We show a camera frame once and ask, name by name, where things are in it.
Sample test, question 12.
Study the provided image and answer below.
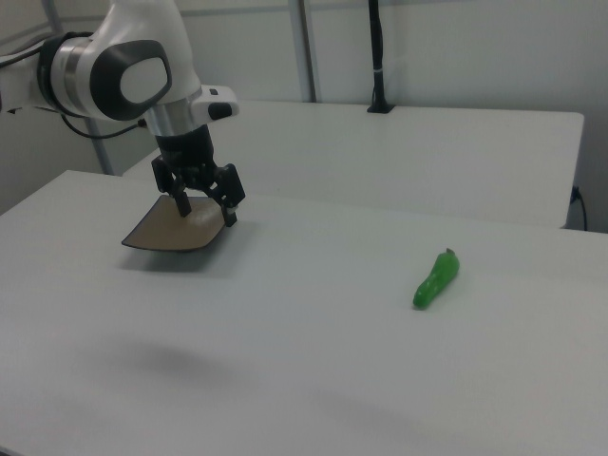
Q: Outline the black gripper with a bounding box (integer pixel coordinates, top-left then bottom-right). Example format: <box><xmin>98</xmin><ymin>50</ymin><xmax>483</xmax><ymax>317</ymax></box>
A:
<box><xmin>151</xmin><ymin>123</ymin><xmax>247</xmax><ymax>228</ymax></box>

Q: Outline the green chili pepper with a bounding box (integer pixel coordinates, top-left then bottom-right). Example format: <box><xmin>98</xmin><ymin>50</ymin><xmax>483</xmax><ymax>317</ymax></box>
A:
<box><xmin>411</xmin><ymin>247</ymin><xmax>462</xmax><ymax>311</ymax></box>

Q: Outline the square brown ceramic plate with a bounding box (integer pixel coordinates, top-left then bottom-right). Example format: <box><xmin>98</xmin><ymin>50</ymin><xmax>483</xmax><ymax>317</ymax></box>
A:
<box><xmin>121</xmin><ymin>194</ymin><xmax>230</xmax><ymax>254</ymax></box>

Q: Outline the black pole with base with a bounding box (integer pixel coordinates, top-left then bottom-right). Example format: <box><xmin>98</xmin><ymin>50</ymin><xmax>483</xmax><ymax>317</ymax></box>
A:
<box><xmin>366</xmin><ymin>0</ymin><xmax>397</xmax><ymax>115</ymax></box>

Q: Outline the grey partition frame post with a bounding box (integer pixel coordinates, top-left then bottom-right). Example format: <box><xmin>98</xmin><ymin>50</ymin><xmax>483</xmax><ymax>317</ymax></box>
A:
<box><xmin>86</xmin><ymin>117</ymin><xmax>119</xmax><ymax>178</ymax></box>
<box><xmin>292</xmin><ymin>0</ymin><xmax>319</xmax><ymax>104</ymax></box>

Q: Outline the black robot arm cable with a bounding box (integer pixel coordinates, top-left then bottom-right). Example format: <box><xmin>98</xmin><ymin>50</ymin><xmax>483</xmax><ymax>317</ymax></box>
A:
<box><xmin>60</xmin><ymin>112</ymin><xmax>146</xmax><ymax>141</ymax></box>

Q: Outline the black cable at table edge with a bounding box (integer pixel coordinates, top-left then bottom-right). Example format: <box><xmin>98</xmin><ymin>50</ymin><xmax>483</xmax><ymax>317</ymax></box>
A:
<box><xmin>571</xmin><ymin>185</ymin><xmax>589</xmax><ymax>233</ymax></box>

